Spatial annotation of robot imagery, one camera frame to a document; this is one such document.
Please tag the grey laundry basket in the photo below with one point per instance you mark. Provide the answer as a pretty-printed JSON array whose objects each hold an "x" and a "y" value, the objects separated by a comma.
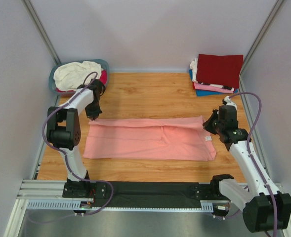
[{"x": 51, "y": 82}]

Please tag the left aluminium frame post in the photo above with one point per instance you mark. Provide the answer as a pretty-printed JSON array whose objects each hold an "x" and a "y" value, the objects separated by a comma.
[{"x": 41, "y": 30}]

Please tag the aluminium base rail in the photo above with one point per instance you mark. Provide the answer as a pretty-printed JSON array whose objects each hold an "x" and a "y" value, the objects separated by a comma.
[{"x": 43, "y": 194}]

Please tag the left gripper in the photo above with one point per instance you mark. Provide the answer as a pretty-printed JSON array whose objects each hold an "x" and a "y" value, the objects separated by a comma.
[{"x": 93, "y": 115}]

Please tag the right aluminium frame post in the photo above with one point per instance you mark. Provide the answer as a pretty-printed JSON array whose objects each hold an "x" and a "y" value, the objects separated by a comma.
[{"x": 262, "y": 33}]

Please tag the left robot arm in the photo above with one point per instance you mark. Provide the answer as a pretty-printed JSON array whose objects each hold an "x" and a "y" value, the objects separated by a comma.
[{"x": 62, "y": 132}]

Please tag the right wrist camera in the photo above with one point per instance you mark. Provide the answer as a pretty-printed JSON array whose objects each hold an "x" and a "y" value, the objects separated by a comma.
[{"x": 228, "y": 102}]

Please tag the pink printed folded t-shirt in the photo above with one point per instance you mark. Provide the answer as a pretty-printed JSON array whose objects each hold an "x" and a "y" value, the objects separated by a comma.
[{"x": 212, "y": 88}]

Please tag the dark red folded t-shirt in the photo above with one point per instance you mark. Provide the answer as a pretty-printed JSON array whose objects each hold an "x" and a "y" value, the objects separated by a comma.
[{"x": 222, "y": 70}]

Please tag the cream white t-shirt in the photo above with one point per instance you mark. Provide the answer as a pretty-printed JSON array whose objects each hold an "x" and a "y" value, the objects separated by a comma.
[{"x": 69, "y": 77}]

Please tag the blue folded t-shirt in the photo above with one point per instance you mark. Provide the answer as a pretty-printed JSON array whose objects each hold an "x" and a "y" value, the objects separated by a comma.
[{"x": 205, "y": 92}]

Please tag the magenta t-shirt in basket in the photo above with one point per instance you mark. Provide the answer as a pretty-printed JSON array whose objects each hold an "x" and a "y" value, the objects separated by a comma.
[{"x": 103, "y": 79}]

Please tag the aluminium frame post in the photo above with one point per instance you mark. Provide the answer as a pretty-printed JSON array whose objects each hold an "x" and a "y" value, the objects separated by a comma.
[
  {"x": 41, "y": 30},
  {"x": 262, "y": 33}
]

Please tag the white folded t-shirt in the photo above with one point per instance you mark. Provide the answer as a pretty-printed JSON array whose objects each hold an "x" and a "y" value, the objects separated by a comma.
[{"x": 194, "y": 69}]

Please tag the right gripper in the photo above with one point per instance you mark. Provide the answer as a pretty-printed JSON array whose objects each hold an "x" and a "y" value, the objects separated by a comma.
[{"x": 206, "y": 125}]

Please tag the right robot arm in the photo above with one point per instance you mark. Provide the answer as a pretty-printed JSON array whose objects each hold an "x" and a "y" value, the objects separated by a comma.
[{"x": 264, "y": 207}]

